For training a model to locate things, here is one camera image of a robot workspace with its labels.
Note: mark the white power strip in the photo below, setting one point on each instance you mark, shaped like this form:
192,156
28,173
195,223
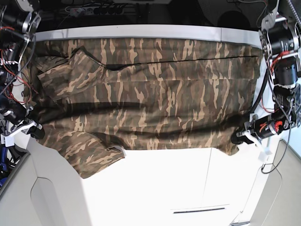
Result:
95,10

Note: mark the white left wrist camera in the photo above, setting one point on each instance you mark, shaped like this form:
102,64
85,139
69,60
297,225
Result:
264,155

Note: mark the blue items in bin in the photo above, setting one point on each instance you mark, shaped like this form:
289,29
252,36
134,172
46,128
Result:
6,164

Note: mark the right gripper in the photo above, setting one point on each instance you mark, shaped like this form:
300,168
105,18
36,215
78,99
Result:
18,116

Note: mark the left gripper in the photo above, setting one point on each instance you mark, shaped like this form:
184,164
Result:
267,126

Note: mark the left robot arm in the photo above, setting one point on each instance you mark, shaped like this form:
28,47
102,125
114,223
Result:
280,37

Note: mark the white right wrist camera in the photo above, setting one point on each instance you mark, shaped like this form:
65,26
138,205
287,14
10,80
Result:
7,141

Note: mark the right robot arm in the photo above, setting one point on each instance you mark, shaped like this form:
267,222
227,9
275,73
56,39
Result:
19,20

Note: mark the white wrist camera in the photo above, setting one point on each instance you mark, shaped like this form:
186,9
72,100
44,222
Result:
264,155
7,141

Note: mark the camouflage T-shirt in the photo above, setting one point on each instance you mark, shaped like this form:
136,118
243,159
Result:
96,98

